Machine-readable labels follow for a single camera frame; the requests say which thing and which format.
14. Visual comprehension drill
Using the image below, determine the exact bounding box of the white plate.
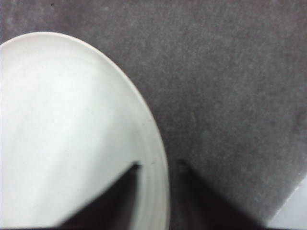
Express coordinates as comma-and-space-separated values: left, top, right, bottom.
0, 32, 170, 230

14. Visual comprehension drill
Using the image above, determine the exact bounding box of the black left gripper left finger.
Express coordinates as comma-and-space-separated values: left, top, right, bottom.
53, 161, 141, 230

